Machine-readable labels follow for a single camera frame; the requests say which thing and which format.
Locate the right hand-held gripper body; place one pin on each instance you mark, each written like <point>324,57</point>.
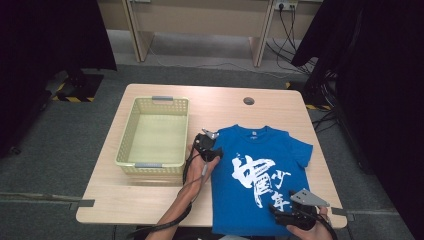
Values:
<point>306,213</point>

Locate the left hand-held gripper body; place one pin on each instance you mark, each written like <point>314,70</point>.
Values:
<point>204,143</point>

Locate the blue printed t-shirt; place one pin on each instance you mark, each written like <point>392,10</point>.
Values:
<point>260,200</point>

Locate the pale yellow plastic basket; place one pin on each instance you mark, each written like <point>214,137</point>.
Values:
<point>153,140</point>

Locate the person's right hand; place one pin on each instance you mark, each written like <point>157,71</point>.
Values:
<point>316,233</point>

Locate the person's left hand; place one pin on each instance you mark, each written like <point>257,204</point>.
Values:
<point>198,173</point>

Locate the grey tape strip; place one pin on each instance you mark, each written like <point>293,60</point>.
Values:
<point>340,211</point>
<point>83,203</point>

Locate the black stand base striped tape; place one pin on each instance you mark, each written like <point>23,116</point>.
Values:
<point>83,86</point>
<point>316,107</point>

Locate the dark curtain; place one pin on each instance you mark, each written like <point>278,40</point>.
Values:
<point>383,100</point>
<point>33,50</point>

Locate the white wall power socket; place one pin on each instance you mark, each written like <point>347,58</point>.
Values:
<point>286,4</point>

